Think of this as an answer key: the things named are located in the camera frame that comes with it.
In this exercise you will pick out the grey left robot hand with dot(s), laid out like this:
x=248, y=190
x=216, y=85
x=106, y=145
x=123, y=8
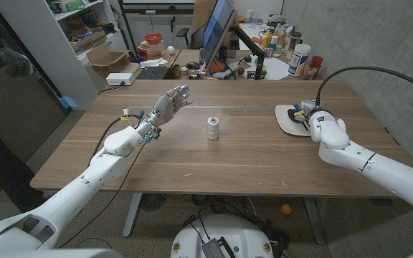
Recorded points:
x=169, y=105

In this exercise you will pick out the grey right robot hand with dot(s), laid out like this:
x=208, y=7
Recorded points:
x=312, y=104

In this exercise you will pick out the black rubber air blower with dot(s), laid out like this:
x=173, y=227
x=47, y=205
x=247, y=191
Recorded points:
x=292, y=115

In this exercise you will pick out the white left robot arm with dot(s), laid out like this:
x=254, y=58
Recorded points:
x=77, y=186

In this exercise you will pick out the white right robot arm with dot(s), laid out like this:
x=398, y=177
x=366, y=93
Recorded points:
x=364, y=159

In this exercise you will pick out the white plate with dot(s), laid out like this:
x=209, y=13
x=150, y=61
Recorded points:
x=283, y=122

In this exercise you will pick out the white thread spool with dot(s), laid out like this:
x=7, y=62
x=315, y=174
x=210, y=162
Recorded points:
x=213, y=129

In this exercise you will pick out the soda can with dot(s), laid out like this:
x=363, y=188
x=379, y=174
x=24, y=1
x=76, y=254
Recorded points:
x=184, y=73

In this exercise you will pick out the black keyboard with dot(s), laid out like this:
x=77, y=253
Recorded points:
x=152, y=73

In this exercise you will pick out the white canister blue label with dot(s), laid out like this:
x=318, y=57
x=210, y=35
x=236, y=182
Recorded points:
x=298, y=61

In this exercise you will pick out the white paper sheet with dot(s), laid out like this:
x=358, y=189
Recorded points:
x=272, y=68

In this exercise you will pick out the small white ball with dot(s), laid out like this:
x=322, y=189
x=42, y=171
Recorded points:
x=170, y=50

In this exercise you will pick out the white power box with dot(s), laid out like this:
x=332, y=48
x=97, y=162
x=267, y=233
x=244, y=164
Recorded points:
x=119, y=79

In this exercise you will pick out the orange basketball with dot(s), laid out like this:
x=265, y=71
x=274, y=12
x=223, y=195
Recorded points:
x=216, y=67

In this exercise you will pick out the white handheld device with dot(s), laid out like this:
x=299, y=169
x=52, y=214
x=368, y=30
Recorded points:
x=222, y=75

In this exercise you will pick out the glass jar black lid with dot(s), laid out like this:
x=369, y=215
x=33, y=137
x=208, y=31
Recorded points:
x=295, y=43

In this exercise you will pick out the red bowl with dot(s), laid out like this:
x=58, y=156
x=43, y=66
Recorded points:
x=153, y=38

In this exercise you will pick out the black office chair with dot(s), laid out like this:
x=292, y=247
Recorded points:
x=183, y=34

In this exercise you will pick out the black mug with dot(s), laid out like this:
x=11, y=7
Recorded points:
x=223, y=53

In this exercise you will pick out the open cardboard box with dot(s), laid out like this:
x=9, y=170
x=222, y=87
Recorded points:
x=108, y=61

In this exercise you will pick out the yellow mustard bottle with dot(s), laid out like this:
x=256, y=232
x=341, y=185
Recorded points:
x=266, y=41

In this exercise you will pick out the dark red ball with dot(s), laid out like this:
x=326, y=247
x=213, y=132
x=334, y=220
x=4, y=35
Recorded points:
x=241, y=71

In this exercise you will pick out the black computer monitor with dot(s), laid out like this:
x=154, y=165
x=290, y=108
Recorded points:
x=215, y=32

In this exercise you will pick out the brown jacket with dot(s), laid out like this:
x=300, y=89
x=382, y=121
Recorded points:
x=200, y=14

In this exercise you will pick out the cardboard box green print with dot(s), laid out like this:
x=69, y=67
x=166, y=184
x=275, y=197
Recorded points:
x=88, y=43

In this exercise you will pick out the orange ball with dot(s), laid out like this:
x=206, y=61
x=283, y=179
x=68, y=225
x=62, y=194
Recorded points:
x=286, y=209

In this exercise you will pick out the grey table leg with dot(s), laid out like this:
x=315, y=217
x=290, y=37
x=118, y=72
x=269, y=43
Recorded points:
x=314, y=222
x=132, y=215

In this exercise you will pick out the white shelf unit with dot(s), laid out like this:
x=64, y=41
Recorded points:
x=48, y=53

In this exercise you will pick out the white robot torso base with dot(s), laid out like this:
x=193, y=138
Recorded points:
x=224, y=229

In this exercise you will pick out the person in dark clothes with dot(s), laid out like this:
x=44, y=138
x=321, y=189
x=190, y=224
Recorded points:
x=2, y=165

